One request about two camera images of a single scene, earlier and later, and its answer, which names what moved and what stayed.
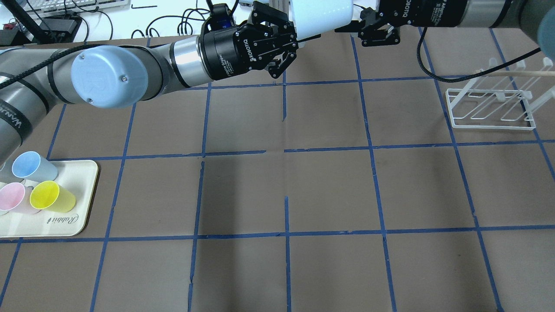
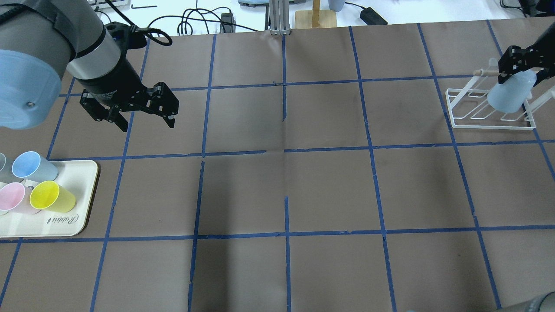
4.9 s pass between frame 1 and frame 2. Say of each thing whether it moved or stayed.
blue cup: stayed
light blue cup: moved
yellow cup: stayed
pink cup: stayed
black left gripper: moved
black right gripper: moved
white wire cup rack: stayed
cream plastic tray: stayed
